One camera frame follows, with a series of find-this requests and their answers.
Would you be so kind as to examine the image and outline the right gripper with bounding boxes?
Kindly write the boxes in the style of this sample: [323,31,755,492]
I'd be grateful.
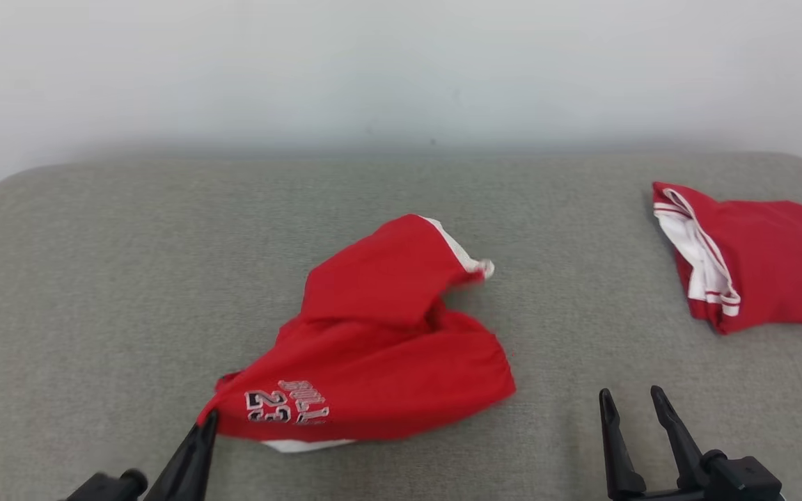
[599,385,711,501]

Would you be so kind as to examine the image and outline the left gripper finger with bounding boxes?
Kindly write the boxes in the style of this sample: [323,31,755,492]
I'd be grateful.
[143,409,221,501]

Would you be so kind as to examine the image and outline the red and white jersey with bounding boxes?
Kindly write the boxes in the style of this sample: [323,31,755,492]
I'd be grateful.
[652,181,802,336]

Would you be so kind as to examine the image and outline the red shorts with number print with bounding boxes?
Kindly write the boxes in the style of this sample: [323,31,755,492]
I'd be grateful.
[196,214,517,453]

